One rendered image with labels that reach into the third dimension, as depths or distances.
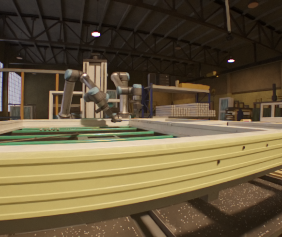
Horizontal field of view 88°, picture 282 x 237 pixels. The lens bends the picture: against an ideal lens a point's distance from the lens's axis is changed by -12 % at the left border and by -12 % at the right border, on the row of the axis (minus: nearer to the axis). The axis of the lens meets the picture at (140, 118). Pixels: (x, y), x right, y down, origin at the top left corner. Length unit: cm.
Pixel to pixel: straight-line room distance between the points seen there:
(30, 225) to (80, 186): 9
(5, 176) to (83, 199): 9
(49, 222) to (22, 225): 3
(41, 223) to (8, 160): 9
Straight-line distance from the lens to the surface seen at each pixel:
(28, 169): 21
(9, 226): 27
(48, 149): 23
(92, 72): 257
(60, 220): 26
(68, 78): 202
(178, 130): 90
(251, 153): 36
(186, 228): 66
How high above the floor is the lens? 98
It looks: 1 degrees down
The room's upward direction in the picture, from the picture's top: straight up
